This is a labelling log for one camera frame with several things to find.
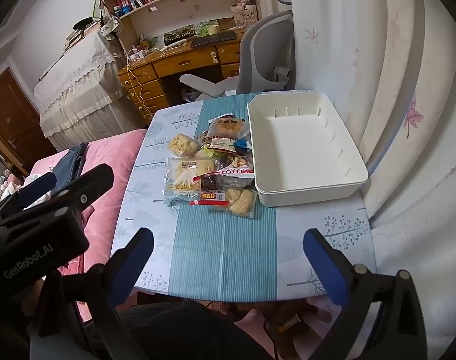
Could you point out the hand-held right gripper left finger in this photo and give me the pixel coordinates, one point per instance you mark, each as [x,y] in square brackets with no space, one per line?
[136,262]

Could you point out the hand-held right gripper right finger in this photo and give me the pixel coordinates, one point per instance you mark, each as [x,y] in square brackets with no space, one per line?
[325,266]

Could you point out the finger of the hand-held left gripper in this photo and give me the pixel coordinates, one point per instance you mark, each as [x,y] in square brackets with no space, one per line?
[36,191]
[92,183]

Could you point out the pale sandwich bread packet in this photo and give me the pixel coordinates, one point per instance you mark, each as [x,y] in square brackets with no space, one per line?
[186,178]

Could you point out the clear crumbly cake packet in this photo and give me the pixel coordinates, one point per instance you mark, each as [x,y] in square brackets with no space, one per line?
[183,145]
[241,200]

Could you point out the red label dark snack packet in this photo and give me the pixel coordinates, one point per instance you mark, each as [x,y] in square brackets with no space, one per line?
[210,197]

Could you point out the green snack packet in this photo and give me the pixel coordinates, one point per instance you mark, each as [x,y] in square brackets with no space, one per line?
[204,154]

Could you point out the white plastic bin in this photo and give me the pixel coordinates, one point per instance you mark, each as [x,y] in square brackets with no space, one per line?
[303,150]

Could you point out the red white apple-print packet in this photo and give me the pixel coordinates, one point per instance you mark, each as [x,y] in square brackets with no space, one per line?
[237,167]

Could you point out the yellow bun packet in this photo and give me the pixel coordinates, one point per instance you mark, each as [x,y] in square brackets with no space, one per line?
[228,128]

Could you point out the blue candy wrapper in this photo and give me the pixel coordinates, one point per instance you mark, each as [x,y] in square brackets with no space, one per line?
[243,145]

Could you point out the pink blanket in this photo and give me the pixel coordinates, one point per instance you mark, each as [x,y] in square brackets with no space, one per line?
[111,157]

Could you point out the dark blue clothing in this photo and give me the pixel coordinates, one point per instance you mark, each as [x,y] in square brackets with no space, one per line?
[68,161]

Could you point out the person's dark trousers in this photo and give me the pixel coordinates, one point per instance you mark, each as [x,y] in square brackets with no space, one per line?
[183,330]

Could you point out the brown wooden door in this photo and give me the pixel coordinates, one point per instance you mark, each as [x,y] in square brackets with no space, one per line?
[10,112]

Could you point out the lace-covered cabinet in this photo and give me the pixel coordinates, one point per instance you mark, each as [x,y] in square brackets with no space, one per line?
[74,93]

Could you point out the white plastic bag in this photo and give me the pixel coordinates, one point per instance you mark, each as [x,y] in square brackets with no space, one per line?
[188,93]

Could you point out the white power strip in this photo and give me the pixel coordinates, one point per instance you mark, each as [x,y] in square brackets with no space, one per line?
[137,55]

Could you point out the stack of books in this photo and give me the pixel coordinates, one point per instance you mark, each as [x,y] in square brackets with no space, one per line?
[79,37]

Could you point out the wooden desk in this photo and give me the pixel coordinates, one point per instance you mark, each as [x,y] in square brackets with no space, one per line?
[183,63]

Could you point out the patterned tote bag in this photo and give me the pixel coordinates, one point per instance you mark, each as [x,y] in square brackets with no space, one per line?
[111,28]

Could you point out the black hat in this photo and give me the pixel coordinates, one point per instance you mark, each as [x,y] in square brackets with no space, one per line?
[83,23]

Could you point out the dark printed box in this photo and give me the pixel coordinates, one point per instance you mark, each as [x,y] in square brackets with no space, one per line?
[179,34]

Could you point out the black desk pad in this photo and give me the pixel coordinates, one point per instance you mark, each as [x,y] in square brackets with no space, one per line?
[213,39]

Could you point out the wooden bookshelf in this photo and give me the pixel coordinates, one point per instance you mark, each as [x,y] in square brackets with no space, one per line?
[190,5]

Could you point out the grey office chair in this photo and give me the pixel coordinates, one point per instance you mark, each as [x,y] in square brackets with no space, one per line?
[265,45]

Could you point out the white patterned box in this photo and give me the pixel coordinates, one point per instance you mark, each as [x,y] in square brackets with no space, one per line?
[246,17]

